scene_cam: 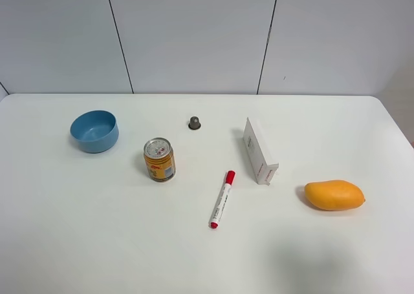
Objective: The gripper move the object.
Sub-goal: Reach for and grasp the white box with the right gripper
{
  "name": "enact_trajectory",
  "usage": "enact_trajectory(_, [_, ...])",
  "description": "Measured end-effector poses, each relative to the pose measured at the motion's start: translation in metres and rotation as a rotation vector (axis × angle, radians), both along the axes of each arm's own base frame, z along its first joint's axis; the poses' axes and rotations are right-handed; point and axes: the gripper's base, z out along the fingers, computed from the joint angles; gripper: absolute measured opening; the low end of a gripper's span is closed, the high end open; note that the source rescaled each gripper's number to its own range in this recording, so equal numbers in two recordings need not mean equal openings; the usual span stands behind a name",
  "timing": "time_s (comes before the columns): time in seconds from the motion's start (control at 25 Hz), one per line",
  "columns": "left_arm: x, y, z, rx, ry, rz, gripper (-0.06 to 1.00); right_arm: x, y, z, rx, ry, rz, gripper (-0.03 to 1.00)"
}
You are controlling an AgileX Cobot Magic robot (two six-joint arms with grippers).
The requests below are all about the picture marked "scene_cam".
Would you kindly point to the white cardboard box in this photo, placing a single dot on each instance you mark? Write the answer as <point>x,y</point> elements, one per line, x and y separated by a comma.
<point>263,163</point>

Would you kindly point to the small grey capsule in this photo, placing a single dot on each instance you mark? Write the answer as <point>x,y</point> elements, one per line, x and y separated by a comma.
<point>194,123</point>

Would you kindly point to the red white marker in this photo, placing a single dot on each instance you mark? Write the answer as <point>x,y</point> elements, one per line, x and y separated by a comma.
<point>222,199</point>

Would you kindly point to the yellow drink can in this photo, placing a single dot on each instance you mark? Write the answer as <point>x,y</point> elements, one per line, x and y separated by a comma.
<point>159,159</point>

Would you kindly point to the blue bowl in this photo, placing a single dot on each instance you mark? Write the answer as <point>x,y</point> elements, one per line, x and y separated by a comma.
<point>95,131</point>

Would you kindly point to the yellow mango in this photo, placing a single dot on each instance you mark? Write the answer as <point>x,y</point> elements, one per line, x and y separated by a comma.
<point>334,195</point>

